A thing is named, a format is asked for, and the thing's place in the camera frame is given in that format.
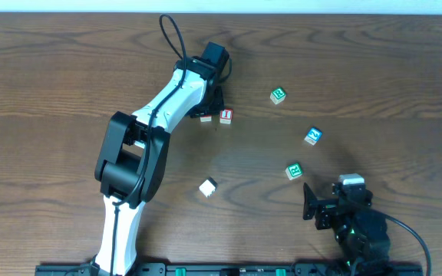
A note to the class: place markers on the red letter A block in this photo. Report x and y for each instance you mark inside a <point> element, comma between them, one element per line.
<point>205,119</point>

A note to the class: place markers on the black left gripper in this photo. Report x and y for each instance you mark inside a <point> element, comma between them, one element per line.
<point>213,103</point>

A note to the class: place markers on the green R block near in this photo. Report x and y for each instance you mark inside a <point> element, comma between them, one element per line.
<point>294,171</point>

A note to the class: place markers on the blue number 2 block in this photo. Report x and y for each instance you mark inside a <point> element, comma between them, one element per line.
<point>313,136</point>

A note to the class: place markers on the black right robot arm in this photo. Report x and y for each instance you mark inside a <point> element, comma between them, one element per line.
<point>360,232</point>

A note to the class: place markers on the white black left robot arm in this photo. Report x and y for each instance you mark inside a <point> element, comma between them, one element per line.
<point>133,156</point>

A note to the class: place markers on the green r block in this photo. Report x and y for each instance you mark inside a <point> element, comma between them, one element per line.
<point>294,171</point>
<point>278,95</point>

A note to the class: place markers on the plain white wooden block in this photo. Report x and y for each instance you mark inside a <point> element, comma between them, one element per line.
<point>208,187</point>

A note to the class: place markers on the green R block far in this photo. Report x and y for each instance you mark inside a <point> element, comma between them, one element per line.
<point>278,95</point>

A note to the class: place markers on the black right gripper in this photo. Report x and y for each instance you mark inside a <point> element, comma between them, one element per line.
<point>324,211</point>

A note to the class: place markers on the red letter I block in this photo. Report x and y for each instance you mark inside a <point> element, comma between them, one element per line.
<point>226,116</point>

